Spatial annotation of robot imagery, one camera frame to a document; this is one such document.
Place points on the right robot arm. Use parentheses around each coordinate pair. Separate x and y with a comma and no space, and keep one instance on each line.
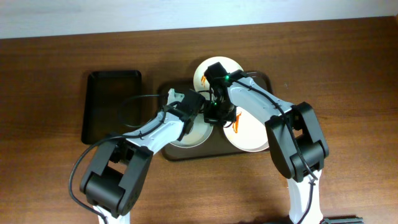
(297,145)

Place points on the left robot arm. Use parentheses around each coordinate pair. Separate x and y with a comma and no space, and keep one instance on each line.
(115,176)

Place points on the small black tray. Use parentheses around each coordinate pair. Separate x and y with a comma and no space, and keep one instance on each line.
(105,93)

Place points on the white plate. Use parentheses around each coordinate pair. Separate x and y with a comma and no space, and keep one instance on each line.
(199,133)
(202,70)
(246,133)

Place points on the large brown tray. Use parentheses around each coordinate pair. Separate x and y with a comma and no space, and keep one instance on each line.
(215,146)

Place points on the white plate top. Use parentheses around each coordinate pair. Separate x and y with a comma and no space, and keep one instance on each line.
(202,70)

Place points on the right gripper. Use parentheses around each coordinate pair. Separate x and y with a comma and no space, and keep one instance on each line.
(227,116)

